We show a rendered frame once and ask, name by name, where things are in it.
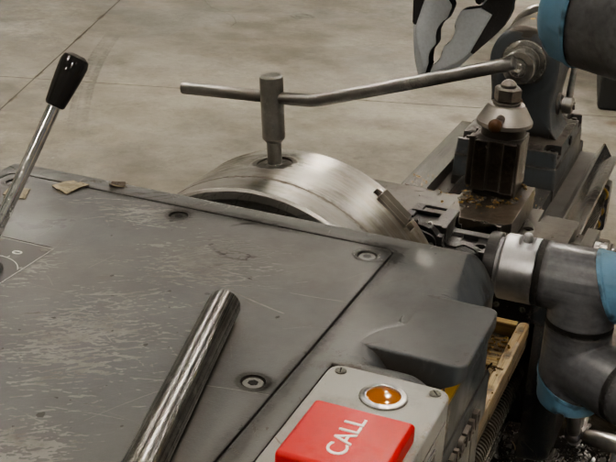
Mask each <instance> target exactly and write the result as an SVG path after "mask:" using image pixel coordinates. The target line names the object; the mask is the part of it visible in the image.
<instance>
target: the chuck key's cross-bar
mask: <svg viewBox="0 0 616 462"><path fill-rule="evenodd" d="M516 68H517V61H516V59H515V58H514V57H513V56H511V57H507V58H502V59H496V60H488V61H483V62H479V63H474V64H469V65H464V66H459V67H455V68H450V69H445V70H441V71H432V72H427V73H422V74H417V75H413V76H408V77H403V78H399V79H393V80H388V81H384V82H375V83H371V84H366V85H361V86H356V87H351V88H346V89H342V90H337V91H332V92H328V93H318V94H308V93H289V92H281V93H280V94H279V96H278V102H279V104H281V105H296V106H304V107H321V106H327V105H335V104H340V103H345V102H350V101H355V100H360V99H365V98H370V97H375V96H380V95H384V94H394V93H398V92H404V91H409V90H413V89H419V88H424V87H428V86H434V85H438V84H443V83H452V82H457V81H463V80H467V79H472V78H478V77H482V76H487V75H492V74H497V73H502V72H511V71H515V70H516ZM180 91H181V93H182V94H191V95H200V96H209V97H217V98H226V99H235V100H244V101H252V102H260V89H252V88H243V87H234V86H224V85H215V84H206V83H197V82H182V83H181V85H180Z"/></svg>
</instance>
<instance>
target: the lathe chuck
mask: <svg viewBox="0 0 616 462"><path fill-rule="evenodd" d="M281 152H282V158H283V159H285V160H289V161H291V163H292V165H290V166H287V167H281V168H265V167H260V166H259V165H258V164H259V163H260V162H262V161H263V160H267V159H268V153H267V150H260V151H255V152H250V153H247V154H244V155H241V156H238V157H235V158H233V159H230V160H228V161H226V162H224V163H222V164H221V165H219V166H217V167H216V168H214V169H212V170H211V171H209V172H208V173H206V174H205V175H204V176H203V177H201V178H200V179H198V180H197V181H195V182H193V183H192V184H190V185H189V186H187V187H186V188H185V189H183V190H182V191H184V190H186V189H188V188H190V187H192V186H194V185H196V184H199V183H202V182H208V181H211V180H216V179H222V178H230V177H254V178H262V179H268V180H273V181H277V182H284V183H287V184H289V185H292V186H295V187H298V188H301V189H303V190H305V191H307V192H309V193H312V194H314V195H316V196H318V197H320V198H322V199H324V200H326V201H327V202H329V203H330V204H332V205H333V206H335V207H336V208H338V209H339V210H341V211H342V212H343V213H345V214H346V215H348V216H349V217H350V218H351V219H353V220H354V221H355V222H356V223H357V224H358V225H360V226H361V227H362V228H363V229H364V230H365V231H366V232H368V233H372V234H377V235H382V236H386V237H395V238H399V239H404V240H409V241H413V242H418V243H423V244H427V245H429V243H428V241H427V239H426V237H425V236H424V233H423V232H422V230H421V228H420V227H419V226H418V225H417V224H416V222H415V221H414V219H413V220H411V221H410V222H409V223H408V224H407V225H406V226H407V227H408V228H409V229H410V231H409V230H408V229H407V227H405V228H403V227H402V226H401V224H400V223H399V222H398V221H397V220H396V218H395V217H394V216H393V215H392V214H391V213H390V212H389V211H388V210H387V209H386V208H385V207H384V206H383V205H382V204H381V203H380V202H379V201H377V200H376V199H377V198H378V196H379V195H380V194H382V193H383V192H384V191H385V190H386V189H384V188H383V187H382V186H381V185H379V184H378V183H377V182H375V181H374V180H372V179H371V178H370V177H369V176H367V175H366V174H364V173H363V172H361V171H359V170H357V169H355V168H353V167H351V166H349V165H347V164H345V163H344V162H341V161H339V160H336V159H332V158H329V157H327V156H324V155H321V154H317V153H312V152H309V151H303V150H297V149H282V150H281ZM182 191H181V192H182ZM374 193H375V194H376V195H377V196H376V195H375V194H374Z"/></svg>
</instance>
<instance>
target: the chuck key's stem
mask: <svg viewBox="0 0 616 462"><path fill-rule="evenodd" d="M259 89H260V107H261V126H262V139H263V140H264V141H266V142H267V153H268V163H267V164H266V165H269V166H277V167H278V166H280V165H281V164H282V163H284V162H282V152H281V142H282V141H283V140H284V139H285V117H284V104H279V102H278V96H279V94H280V93H281V92H283V76H282V75H281V74H280V73H277V72H268V73H263V74H261V75H260V76H259Z"/></svg>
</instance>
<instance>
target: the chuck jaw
mask: <svg viewBox="0 0 616 462"><path fill-rule="evenodd" d="M374 194H375V193H374ZM375 195H376V196H378V195H377V194H375ZM376 200H377V201H379V202H380V203H381V204H382V205H383V206H384V207H385V208H386V209H387V210H388V211H389V212H390V213H391V214H392V215H393V216H394V217H395V218H396V220H397V221H398V222H399V223H400V224H401V226H402V227H403V228H405V227H407V226H406V225H407V224H408V222H409V219H410V218H411V217H412V215H411V214H410V213H409V212H408V211H407V210H406V209H405V208H404V207H403V206H402V205H401V203H400V202H399V201H398V200H397V199H396V198H395V197H394V196H393V195H392V194H391V193H390V192H389V191H388V190H387V189H386V190H385V191H384V192H383V193H382V194H380V195H379V196H378V198H377V199H376ZM407 229H408V230H409V231H410V229H409V228H408V227H407Z"/></svg>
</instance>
